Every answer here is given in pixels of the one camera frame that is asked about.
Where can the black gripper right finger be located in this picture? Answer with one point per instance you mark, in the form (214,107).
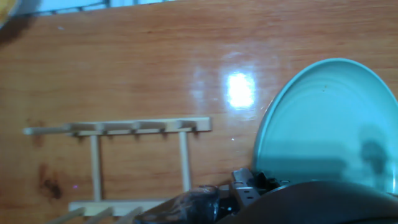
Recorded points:
(244,186)

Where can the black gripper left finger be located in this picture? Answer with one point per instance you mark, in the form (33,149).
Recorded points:
(186,208)

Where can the glossy brown wooden board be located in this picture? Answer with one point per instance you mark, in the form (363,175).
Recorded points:
(124,77)

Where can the white paper sheet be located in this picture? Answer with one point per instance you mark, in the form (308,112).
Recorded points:
(68,4)

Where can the light green dish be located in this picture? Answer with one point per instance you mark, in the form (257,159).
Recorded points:
(326,124)

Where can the wooden peg dish rack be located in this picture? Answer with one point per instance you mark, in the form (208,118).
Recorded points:
(140,125)

